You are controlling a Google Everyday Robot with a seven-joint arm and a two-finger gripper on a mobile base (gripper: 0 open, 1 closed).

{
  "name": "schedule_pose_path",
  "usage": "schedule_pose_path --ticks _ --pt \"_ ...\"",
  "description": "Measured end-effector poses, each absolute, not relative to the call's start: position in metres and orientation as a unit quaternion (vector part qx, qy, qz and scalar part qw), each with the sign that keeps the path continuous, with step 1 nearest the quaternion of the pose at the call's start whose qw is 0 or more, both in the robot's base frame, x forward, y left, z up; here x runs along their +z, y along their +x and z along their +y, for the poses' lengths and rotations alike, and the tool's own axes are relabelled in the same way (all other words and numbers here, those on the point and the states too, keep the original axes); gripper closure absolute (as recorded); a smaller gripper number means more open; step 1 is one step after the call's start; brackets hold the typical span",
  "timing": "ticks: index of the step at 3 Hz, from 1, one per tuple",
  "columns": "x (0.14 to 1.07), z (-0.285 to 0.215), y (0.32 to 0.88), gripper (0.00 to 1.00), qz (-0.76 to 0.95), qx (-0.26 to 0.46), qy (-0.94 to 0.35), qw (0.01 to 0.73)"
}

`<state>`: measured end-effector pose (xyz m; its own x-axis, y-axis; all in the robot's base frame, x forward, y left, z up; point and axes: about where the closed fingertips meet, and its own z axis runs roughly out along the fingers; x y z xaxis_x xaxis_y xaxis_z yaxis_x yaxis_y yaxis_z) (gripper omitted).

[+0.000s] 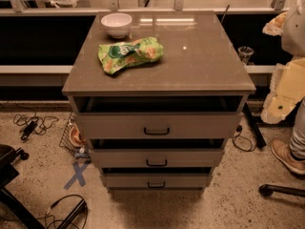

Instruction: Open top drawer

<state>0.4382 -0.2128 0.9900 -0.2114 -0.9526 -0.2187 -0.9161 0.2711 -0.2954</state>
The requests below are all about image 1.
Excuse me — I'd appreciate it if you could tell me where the grey top drawer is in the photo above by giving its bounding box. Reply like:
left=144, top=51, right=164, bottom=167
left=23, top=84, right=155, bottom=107
left=73, top=113, right=242, bottom=140

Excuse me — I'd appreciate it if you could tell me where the grey drawer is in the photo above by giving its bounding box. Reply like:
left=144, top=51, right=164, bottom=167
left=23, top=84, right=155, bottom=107
left=73, top=113, right=242, bottom=140
left=101, top=175, right=212, bottom=189
left=90, top=149, right=223, bottom=168

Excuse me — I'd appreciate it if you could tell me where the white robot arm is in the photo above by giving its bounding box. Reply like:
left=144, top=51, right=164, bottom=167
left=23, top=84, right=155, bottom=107
left=261, top=0, right=305, bottom=124

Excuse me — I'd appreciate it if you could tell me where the grey drawer cabinet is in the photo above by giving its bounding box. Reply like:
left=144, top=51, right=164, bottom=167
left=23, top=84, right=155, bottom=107
left=61, top=10, right=257, bottom=194

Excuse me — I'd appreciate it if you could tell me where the grey bottom drawer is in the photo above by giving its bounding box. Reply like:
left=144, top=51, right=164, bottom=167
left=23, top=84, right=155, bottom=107
left=101, top=175, right=212, bottom=189

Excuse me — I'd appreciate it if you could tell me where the grey middle drawer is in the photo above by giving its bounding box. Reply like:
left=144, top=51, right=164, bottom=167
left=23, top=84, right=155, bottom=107
left=90, top=149, right=223, bottom=168

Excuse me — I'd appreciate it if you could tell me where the clear glass cup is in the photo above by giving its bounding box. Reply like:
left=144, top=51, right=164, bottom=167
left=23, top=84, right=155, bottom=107
left=237, top=46, right=254, bottom=64

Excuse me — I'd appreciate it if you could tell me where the black bar on floor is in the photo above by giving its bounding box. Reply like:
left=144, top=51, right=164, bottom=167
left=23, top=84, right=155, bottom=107
left=243, top=103, right=266, bottom=149

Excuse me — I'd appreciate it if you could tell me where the tan shoe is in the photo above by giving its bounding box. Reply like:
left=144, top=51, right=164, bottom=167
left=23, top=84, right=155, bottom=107
left=271, top=139, right=305, bottom=176

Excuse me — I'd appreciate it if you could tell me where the black chair leg with caster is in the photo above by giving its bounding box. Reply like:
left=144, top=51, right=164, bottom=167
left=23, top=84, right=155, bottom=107
left=258, top=184, right=305, bottom=198

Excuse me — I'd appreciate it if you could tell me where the green snack bag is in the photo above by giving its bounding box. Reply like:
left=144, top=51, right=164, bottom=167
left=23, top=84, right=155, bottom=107
left=98, top=37, right=163, bottom=75

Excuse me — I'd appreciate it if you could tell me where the white bowl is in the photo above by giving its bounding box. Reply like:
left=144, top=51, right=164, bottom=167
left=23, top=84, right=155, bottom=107
left=101, top=13, right=132, bottom=38

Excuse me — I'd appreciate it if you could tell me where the blue tape cross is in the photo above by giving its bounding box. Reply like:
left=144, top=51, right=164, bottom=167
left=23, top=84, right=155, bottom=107
left=64, top=161, right=90, bottom=190

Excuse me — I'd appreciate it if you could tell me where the black office chair base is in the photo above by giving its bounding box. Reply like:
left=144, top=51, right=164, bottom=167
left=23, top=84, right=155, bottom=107
left=0, top=144, right=46, bottom=229

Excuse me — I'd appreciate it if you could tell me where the black cable loop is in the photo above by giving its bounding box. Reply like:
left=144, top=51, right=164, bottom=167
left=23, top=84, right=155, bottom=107
left=232, top=124, right=257, bottom=153

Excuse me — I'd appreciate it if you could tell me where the wire basket with items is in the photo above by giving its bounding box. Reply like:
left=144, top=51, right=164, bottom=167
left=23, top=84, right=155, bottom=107
left=59, top=114, right=91, bottom=162

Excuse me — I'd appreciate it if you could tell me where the black stand with cables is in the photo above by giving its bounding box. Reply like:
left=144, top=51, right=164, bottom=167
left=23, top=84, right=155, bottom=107
left=44, top=194, right=89, bottom=229

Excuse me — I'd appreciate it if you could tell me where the black power adapter with cable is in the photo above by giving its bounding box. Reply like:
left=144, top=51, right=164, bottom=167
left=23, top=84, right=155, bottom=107
left=12, top=107, right=60, bottom=141

